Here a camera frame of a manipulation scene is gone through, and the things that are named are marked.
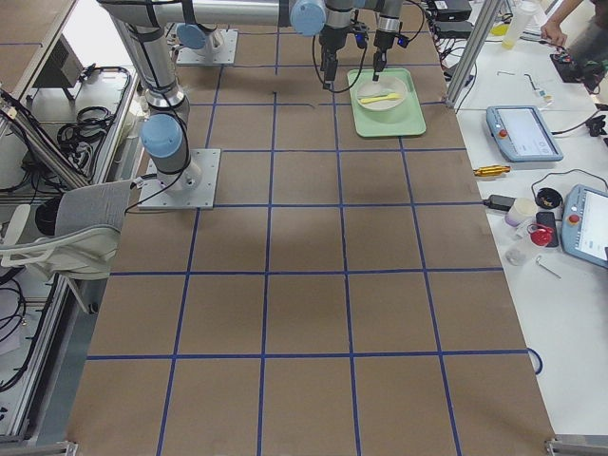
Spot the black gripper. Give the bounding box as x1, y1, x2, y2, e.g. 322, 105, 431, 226
372, 30, 408, 82
319, 28, 344, 88

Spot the white round plate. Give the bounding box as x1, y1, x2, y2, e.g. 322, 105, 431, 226
355, 77, 409, 112

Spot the yellow plastic fork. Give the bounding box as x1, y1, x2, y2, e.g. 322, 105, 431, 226
359, 93, 402, 105

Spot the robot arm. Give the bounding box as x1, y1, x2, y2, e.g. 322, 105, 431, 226
279, 1, 410, 90
99, 1, 353, 194

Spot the person's hand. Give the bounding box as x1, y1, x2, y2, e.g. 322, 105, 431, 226
541, 20, 567, 47

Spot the light green tray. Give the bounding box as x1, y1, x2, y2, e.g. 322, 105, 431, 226
347, 68, 427, 138

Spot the gold metal cylinder tool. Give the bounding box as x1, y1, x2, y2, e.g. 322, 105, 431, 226
473, 165, 511, 178

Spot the far teach pendant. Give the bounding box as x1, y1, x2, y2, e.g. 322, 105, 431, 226
485, 105, 563, 162

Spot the teach pendant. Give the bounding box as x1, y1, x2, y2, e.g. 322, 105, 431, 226
485, 105, 563, 162
560, 184, 607, 268

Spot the translucent plastic cup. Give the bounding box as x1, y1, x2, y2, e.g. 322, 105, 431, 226
502, 1, 539, 49

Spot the black power adapter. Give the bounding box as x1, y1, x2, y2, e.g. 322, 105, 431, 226
483, 194, 516, 212

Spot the black round dish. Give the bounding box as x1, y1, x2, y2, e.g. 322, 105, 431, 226
535, 187, 563, 210

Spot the black smartphone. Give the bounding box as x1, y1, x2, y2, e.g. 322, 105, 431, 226
536, 211, 560, 248

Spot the red round object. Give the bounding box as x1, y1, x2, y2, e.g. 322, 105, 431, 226
528, 223, 552, 247

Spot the silver allen key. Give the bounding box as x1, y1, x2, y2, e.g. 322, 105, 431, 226
535, 256, 561, 279

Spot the near teach pendant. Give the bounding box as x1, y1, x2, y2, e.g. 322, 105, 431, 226
560, 184, 607, 268

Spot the grey office chair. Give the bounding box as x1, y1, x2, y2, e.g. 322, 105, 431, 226
1, 180, 131, 314

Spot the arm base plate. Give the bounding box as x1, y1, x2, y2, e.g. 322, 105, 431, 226
176, 29, 238, 67
139, 148, 221, 210

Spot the aluminium frame post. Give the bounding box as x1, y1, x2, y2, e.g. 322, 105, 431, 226
445, 0, 501, 107

